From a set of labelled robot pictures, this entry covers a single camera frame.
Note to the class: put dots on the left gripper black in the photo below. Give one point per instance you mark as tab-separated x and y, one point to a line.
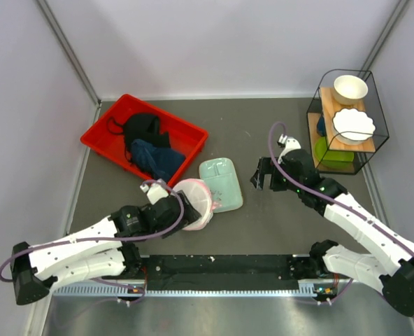
191	215

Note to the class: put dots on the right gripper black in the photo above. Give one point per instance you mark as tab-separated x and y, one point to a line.
265	167

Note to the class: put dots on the white mesh laundry bag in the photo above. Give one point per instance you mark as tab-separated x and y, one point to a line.
201	199

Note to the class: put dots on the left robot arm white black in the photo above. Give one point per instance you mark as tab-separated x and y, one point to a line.
105	249

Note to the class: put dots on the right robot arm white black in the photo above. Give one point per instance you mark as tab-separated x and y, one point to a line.
388	267

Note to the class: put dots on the blue bra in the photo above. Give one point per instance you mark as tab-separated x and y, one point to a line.
159	163

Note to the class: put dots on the black bra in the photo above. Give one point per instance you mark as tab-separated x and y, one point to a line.
143	126

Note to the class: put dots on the light green ceramic tray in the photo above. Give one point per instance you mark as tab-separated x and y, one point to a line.
220	176

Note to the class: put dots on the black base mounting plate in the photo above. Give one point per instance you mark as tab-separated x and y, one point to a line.
225	272

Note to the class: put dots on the dark blue cup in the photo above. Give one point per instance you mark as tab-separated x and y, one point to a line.
320	127

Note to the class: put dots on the green plastic bowl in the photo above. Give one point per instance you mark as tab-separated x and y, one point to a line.
332	159

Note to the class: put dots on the red plastic bin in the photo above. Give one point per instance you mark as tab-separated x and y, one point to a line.
185	137

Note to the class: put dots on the white scalloped bowl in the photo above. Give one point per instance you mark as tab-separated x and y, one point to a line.
352	127

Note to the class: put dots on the white round bowl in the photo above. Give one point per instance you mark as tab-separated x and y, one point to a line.
349	89

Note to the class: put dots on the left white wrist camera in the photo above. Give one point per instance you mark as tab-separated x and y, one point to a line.
155	190

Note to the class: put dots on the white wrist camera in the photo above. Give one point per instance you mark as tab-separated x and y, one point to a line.
155	190
287	144

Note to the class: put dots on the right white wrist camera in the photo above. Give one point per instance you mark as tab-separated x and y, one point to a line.
287	144

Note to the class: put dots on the grey slotted cable duct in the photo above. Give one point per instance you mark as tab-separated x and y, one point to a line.
93	289

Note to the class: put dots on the black wire shelf rack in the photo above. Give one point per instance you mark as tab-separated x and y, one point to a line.
323	103

